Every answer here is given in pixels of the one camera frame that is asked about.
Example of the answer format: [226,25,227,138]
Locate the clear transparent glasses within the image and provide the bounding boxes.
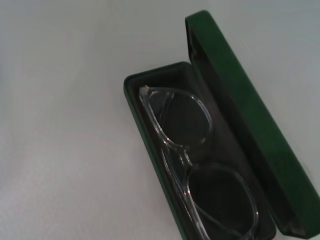
[138,84,260,240]

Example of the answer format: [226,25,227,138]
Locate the green glasses case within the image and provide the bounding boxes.
[123,9,320,240]

